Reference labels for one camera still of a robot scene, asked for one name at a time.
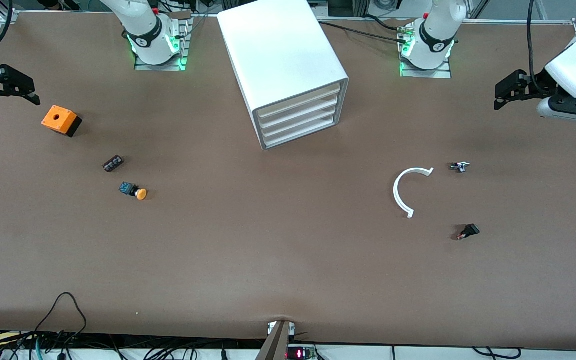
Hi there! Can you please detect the yellow mushroom push button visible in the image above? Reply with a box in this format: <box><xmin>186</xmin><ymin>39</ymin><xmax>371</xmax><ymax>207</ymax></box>
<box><xmin>119</xmin><ymin>182</ymin><xmax>148</xmax><ymax>202</ymax></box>

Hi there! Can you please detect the device with red display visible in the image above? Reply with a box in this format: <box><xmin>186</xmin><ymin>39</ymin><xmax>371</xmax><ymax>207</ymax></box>
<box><xmin>286</xmin><ymin>345</ymin><xmax>318</xmax><ymax>360</ymax></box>

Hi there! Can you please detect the brown camera stand post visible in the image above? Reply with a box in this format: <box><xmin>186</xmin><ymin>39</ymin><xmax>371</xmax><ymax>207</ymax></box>
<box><xmin>255</xmin><ymin>320</ymin><xmax>292</xmax><ymax>360</ymax></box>

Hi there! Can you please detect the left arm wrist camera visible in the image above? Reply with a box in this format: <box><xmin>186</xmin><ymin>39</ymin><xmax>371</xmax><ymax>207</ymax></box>
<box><xmin>536</xmin><ymin>85</ymin><xmax>576</xmax><ymax>126</ymax></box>

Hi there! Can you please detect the white curved plastic arc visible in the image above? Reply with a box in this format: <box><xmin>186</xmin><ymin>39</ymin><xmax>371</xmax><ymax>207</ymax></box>
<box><xmin>393</xmin><ymin>167</ymin><xmax>435</xmax><ymax>219</ymax></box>

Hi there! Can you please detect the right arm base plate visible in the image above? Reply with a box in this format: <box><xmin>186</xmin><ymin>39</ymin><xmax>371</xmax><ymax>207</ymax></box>
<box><xmin>134</xmin><ymin>17</ymin><xmax>194</xmax><ymax>72</ymax></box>

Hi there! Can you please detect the black looped cable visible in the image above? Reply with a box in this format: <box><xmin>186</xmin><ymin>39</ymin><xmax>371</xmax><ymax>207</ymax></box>
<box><xmin>34</xmin><ymin>292</ymin><xmax>89</xmax><ymax>346</ymax></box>

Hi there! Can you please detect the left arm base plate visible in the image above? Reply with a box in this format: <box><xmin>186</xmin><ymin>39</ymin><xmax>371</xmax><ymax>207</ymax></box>
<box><xmin>399</xmin><ymin>22</ymin><xmax>453</xmax><ymax>79</ymax></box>

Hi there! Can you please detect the white post bracket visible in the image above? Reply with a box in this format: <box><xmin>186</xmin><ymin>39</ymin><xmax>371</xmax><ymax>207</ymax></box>
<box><xmin>267</xmin><ymin>321</ymin><xmax>297</xmax><ymax>337</ymax></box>

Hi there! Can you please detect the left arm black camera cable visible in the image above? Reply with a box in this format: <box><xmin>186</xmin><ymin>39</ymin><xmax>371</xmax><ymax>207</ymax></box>
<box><xmin>526</xmin><ymin>0</ymin><xmax>551</xmax><ymax>96</ymax></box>

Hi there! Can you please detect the white drawer cabinet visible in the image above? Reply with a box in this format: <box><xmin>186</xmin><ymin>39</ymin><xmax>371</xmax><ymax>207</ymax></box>
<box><xmin>217</xmin><ymin>0</ymin><xmax>350</xmax><ymax>152</ymax></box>

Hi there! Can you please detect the orange button enclosure box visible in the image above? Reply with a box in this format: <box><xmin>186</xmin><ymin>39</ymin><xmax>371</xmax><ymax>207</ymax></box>
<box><xmin>41</xmin><ymin>105</ymin><xmax>83</xmax><ymax>138</ymax></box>

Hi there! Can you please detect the long black base cable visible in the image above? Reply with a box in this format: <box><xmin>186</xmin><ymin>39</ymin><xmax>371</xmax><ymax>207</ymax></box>
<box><xmin>318</xmin><ymin>20</ymin><xmax>409</xmax><ymax>44</ymax></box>

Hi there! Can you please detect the small black rocker switch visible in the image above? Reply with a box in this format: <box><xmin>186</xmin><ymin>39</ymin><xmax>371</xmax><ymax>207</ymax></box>
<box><xmin>457</xmin><ymin>223</ymin><xmax>481</xmax><ymax>241</ymax></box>

